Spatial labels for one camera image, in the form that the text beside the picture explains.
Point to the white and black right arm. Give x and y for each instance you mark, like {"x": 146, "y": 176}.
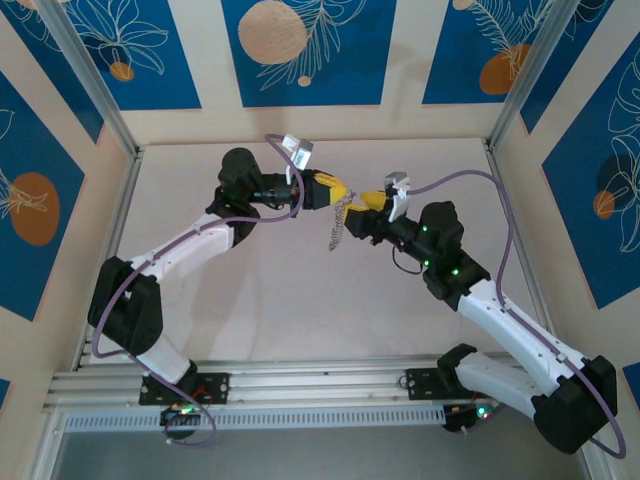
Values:
{"x": 500, "y": 320}

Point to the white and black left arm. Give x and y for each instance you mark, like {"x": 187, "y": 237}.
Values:
{"x": 185, "y": 245}

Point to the blue panel beige circle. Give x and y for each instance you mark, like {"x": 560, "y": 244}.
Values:
{"x": 350, "y": 60}

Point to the blue panel small orange fruit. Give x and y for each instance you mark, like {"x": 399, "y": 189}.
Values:
{"x": 175, "y": 60}

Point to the controller board with green light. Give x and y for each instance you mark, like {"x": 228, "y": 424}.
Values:
{"x": 180, "y": 415}
{"x": 470, "y": 417}

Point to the blue panel white flower lines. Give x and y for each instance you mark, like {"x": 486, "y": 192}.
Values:
{"x": 560, "y": 75}

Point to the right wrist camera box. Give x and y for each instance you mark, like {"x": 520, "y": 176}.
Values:
{"x": 398, "y": 182}

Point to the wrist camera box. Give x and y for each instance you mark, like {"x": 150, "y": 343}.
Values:
{"x": 398, "y": 182}
{"x": 300, "y": 152}

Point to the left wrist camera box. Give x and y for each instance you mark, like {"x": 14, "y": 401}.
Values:
{"x": 300, "y": 152}

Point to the aluminium side rail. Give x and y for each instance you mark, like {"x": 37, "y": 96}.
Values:
{"x": 522, "y": 255}
{"x": 124, "y": 200}

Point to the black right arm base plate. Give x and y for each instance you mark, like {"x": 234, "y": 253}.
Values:
{"x": 425, "y": 382}

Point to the aluminium cross rail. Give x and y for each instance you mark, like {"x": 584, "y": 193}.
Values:
{"x": 320, "y": 385}

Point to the aluminium upright post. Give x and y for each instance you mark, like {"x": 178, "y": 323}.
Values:
{"x": 539, "y": 65}
{"x": 89, "y": 65}

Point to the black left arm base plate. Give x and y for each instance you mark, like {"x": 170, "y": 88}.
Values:
{"x": 215, "y": 387}

